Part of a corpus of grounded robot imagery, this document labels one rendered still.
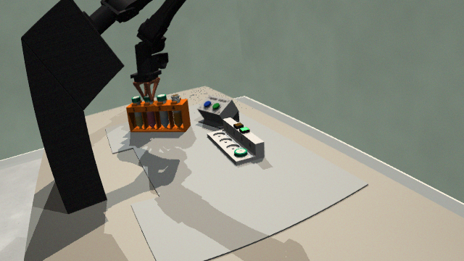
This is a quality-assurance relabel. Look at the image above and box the orange tube holder block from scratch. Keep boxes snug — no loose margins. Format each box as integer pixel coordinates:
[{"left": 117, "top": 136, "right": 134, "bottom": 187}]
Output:
[{"left": 126, "top": 98, "right": 191, "bottom": 132}]

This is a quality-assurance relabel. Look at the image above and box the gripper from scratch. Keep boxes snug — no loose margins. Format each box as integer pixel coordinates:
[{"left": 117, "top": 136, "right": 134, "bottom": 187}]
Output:
[{"left": 130, "top": 56, "right": 162, "bottom": 100}]

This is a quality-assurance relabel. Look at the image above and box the white tray with four round nests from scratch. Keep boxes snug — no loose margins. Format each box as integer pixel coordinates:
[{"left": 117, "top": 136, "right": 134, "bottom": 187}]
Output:
[{"left": 207, "top": 117, "right": 265, "bottom": 165}]

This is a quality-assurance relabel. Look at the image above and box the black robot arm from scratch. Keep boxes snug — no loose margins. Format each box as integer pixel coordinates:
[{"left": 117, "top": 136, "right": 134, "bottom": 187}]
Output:
[{"left": 83, "top": 0, "right": 186, "bottom": 72}]

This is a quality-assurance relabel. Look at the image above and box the grey control panel with blue and green buttons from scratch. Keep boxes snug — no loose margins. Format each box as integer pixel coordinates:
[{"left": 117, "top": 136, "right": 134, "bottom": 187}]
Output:
[{"left": 197, "top": 95, "right": 239, "bottom": 129}]

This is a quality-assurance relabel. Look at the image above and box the green screw cap with white dot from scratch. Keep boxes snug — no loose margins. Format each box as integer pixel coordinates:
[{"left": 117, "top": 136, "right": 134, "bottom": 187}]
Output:
[{"left": 157, "top": 94, "right": 167, "bottom": 101}]

